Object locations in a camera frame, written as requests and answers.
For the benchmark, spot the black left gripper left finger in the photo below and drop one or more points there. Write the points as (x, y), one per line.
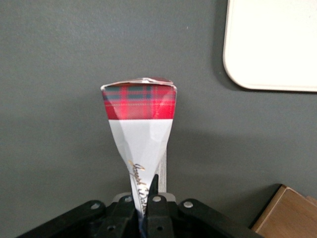
(121, 218)

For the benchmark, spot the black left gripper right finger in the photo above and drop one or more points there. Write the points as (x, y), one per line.
(157, 218)

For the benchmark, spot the red tartan cookie box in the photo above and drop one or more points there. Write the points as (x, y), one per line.
(140, 119)

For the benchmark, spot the white rectangular tray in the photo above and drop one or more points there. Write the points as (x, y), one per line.
(272, 42)

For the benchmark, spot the light wooden board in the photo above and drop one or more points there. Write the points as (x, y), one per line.
(289, 215)

